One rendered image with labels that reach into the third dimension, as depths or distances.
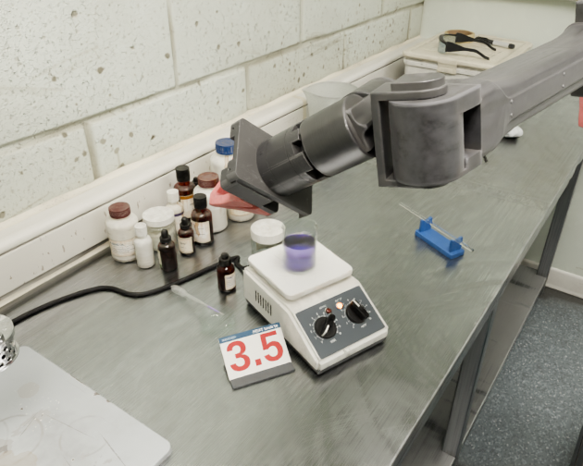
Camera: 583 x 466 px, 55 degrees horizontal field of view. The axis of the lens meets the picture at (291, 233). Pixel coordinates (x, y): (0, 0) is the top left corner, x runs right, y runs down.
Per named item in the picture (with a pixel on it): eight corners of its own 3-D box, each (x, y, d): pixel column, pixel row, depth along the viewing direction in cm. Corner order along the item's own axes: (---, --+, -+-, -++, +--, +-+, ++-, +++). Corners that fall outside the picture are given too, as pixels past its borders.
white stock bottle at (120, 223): (111, 249, 103) (102, 201, 97) (142, 244, 104) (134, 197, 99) (112, 265, 98) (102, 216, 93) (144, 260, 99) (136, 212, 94)
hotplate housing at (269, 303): (389, 341, 82) (394, 299, 78) (317, 379, 76) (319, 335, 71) (301, 268, 97) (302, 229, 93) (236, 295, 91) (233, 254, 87)
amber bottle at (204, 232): (200, 233, 107) (195, 189, 102) (217, 238, 106) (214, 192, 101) (189, 244, 104) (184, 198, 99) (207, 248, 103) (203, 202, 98)
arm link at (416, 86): (439, 80, 41) (443, 190, 44) (477, 50, 49) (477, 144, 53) (297, 88, 47) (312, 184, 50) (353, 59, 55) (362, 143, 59)
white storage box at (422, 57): (525, 85, 189) (535, 42, 181) (490, 116, 163) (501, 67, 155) (439, 70, 203) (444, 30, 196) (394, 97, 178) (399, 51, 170)
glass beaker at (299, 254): (280, 257, 85) (280, 212, 81) (316, 257, 86) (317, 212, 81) (280, 281, 80) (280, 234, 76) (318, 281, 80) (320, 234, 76)
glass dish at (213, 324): (229, 311, 88) (228, 300, 86) (241, 332, 83) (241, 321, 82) (195, 321, 86) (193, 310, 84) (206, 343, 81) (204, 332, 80)
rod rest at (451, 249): (464, 254, 101) (467, 238, 99) (451, 260, 100) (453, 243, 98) (427, 229, 109) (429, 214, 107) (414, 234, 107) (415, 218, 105)
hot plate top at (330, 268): (355, 274, 83) (355, 269, 82) (289, 302, 77) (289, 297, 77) (308, 238, 91) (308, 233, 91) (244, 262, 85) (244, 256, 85)
